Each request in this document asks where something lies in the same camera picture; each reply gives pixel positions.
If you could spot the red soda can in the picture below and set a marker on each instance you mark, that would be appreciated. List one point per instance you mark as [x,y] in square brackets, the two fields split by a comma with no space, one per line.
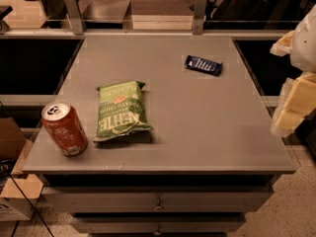
[64,128]

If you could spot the cardboard box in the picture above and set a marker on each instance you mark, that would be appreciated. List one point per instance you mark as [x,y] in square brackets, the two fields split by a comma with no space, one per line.
[19,192]

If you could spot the green kettle chips bag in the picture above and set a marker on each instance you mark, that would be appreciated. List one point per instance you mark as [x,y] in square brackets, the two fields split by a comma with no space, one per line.
[121,110]

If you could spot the metal bracket post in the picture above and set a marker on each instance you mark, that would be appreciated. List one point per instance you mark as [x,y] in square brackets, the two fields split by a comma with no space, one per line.
[74,16]
[198,18]

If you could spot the right metal bracket post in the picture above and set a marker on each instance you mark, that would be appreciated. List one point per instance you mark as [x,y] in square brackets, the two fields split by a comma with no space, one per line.
[198,18]

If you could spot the blue rxbar blueberry bar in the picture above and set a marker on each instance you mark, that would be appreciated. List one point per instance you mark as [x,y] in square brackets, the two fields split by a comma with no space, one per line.
[203,65]

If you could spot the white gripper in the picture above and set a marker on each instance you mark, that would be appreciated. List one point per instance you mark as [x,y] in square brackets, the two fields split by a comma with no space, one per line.
[305,48]

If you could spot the left metal bracket post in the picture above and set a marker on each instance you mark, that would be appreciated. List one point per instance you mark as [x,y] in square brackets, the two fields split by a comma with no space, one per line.
[74,16]

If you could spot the grey drawer cabinet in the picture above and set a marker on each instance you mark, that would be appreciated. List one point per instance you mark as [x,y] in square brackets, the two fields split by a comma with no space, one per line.
[158,204]

